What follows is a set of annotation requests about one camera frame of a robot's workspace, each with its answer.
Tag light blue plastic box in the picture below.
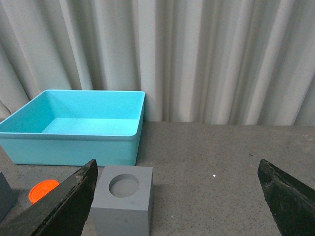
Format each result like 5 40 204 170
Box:
0 90 145 167

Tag gray block with square hole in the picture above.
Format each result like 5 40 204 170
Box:
0 172 17 221

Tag gray block with round hole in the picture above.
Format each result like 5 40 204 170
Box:
90 165 153 236

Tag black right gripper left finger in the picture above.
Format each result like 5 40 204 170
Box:
0 159 98 236

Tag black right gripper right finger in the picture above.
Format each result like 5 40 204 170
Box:
257 159 315 236

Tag orange cylinder part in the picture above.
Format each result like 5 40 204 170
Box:
28 179 60 204

